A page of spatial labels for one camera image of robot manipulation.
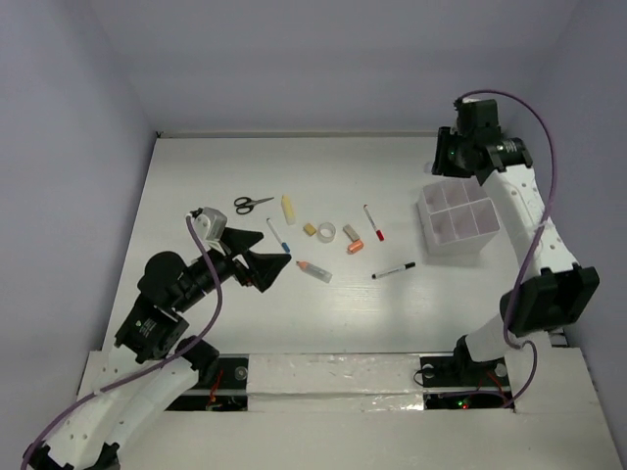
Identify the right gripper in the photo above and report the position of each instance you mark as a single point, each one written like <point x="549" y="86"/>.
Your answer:
<point x="443" y="166"/>

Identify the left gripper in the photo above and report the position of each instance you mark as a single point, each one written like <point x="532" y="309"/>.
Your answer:
<point x="262" y="268"/>

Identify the black scissors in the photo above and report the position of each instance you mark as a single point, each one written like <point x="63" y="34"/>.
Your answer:
<point x="245" y="205"/>

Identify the yellow highlighter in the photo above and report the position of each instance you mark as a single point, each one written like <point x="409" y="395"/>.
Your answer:
<point x="288" y="210"/>

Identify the yellow eraser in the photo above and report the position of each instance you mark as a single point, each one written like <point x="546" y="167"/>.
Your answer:
<point x="309" y="229"/>

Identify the clear tape roll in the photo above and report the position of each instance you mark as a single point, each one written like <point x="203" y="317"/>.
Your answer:
<point x="326" y="232"/>

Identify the grey eraser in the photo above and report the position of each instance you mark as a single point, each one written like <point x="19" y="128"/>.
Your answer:
<point x="351" y="233"/>

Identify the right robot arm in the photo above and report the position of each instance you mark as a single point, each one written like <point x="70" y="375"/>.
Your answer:
<point x="552" y="288"/>

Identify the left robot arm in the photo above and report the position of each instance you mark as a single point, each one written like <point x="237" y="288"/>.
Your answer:
<point x="153" y="360"/>

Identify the blue cap white marker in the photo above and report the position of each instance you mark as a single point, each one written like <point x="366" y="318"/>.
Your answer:
<point x="284" y="246"/>

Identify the white compartment organizer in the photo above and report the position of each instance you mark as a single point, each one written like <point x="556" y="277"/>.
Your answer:
<point x="457" y="217"/>

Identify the clear tube orange tip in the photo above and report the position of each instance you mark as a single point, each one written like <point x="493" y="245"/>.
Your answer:
<point x="314" y="271"/>

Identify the red cap white marker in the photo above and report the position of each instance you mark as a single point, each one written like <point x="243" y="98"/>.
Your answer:
<point x="376" y="229"/>

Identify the orange highlighter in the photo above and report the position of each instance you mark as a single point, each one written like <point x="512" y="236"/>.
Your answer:
<point x="355" y="247"/>

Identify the black marker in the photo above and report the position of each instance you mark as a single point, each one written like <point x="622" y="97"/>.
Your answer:
<point x="393" y="270"/>

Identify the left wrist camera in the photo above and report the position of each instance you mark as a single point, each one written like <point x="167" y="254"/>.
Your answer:
<point x="208" y="225"/>

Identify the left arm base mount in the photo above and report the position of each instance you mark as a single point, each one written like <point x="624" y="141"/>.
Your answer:
<point x="226" y="392"/>

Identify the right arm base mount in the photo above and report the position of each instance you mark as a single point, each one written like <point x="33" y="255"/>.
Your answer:
<point x="456" y="382"/>

